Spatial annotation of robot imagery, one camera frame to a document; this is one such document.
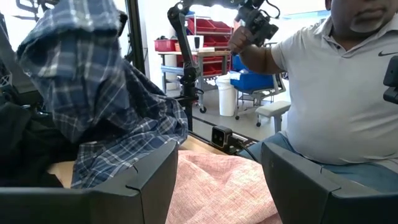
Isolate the white container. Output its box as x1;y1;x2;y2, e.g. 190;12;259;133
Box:
187;34;205;52

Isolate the black garment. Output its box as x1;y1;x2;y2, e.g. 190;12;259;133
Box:
0;101;80;188

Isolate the red basket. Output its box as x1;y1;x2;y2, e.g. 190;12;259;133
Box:
154;38;178;53

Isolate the small black camera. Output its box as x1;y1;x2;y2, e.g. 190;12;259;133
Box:
210;124;234;149

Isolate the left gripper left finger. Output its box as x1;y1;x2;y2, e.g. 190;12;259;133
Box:
0;139;180;224

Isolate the pink shirt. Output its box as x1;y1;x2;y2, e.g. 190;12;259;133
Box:
165;149;283;224

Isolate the wooden workbench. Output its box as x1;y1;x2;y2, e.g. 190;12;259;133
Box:
157;49;231;114

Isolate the blue plaid shirt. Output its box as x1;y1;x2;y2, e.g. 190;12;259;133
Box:
15;0;189;189

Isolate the grey stool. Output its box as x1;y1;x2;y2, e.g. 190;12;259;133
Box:
254;100;292;134

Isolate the black vertical post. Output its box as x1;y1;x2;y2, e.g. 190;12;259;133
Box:
125;0;147;76

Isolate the white bucket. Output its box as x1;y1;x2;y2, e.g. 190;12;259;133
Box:
215;73;238;118

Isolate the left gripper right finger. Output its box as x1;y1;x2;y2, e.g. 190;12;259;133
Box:
260;141;398;224

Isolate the person's hand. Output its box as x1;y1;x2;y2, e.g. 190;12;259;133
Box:
228;26;255;54

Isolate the blue bin cart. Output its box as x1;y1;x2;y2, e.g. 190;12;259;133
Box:
229;55;287;121

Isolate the person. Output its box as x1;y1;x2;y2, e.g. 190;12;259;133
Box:
228;0;398;194

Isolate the red bin shelf rack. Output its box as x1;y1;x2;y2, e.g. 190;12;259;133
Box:
176;16;233;78

